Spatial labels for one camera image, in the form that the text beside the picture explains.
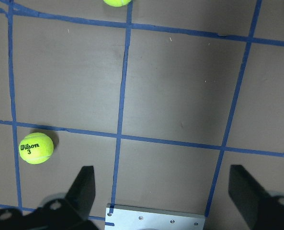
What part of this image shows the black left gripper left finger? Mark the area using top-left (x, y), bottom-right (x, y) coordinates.
top-left (0, 166), bottom-right (98, 230)

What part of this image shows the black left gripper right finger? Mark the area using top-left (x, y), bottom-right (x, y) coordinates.
top-left (228, 164), bottom-right (284, 230)

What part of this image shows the tennis ball far left corner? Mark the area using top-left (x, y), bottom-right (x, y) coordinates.
top-left (18, 132), bottom-right (54, 164)

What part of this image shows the tennis ball near left gripper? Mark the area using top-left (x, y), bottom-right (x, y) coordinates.
top-left (103, 0), bottom-right (132, 7)

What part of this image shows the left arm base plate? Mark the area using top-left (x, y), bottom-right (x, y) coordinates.
top-left (105, 205), bottom-right (205, 230)

